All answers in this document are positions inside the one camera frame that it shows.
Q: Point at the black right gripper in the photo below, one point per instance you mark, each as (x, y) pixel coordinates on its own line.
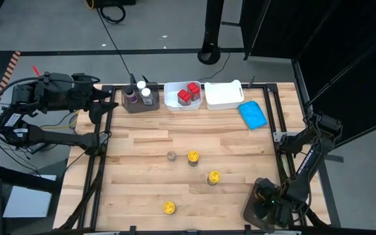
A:
(268, 205)

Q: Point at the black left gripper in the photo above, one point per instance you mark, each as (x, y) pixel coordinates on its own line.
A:
(83, 94)

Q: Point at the purple-label dark-lid spice jar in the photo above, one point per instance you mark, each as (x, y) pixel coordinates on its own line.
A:
(131, 94)

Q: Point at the white-lid seasoning jar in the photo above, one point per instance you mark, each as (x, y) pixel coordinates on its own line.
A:
(141, 85)
(147, 94)

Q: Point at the yellow-lid black spice can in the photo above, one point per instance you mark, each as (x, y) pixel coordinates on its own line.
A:
(214, 177)
(193, 156)
(169, 208)

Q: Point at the red-lid spice jar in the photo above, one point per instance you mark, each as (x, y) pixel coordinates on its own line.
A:
(184, 96)
(193, 89)

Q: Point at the small cork-top glass jar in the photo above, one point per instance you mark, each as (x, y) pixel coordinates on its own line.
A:
(171, 156)

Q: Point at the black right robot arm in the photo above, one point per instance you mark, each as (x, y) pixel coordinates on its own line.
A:
(305, 166)

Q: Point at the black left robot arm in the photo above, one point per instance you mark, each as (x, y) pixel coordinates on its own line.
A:
(44, 137)

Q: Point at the grey translucent plastic bin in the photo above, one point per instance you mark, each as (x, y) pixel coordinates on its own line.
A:
(247, 210)
(140, 107)

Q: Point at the white plastic bin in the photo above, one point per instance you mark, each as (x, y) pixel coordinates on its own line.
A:
(224, 94)
(171, 102)

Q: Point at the black equipment box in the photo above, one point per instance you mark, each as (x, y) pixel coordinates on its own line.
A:
(116, 2)

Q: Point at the white flat panel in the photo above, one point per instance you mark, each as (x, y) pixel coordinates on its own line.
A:
(28, 202)

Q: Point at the black pole stand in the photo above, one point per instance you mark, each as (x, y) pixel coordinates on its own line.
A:
(212, 19)

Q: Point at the black partition panel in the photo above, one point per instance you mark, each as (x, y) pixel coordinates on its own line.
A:
(338, 65)

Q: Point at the black metal table frame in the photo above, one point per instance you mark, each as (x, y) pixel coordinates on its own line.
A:
(272, 90)

